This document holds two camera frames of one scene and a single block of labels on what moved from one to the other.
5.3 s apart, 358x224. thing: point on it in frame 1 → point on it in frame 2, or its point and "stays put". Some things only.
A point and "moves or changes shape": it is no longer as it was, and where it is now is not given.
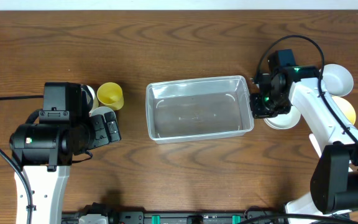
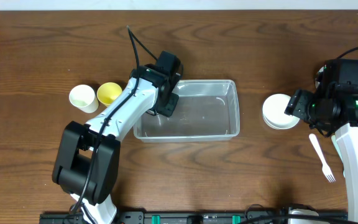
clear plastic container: [198, 108] moves or changes shape
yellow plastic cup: [110, 94] stays put
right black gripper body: [269, 104] → [301, 102]
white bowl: [284, 121] stays put
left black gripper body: [99, 132] → [169, 106]
